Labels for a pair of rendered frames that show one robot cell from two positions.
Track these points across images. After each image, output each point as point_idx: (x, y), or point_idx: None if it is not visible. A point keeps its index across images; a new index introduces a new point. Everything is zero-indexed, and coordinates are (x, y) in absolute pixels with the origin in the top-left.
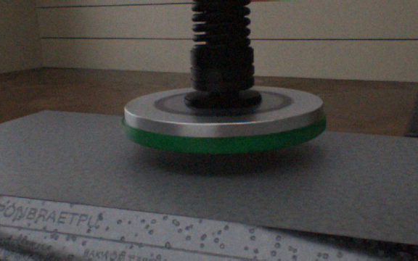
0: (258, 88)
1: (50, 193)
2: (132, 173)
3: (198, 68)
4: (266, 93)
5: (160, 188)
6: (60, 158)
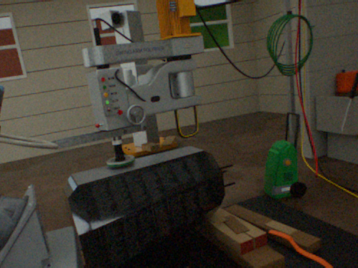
0: None
1: (114, 174)
2: (117, 170)
3: (118, 155)
4: None
5: (124, 170)
6: (102, 173)
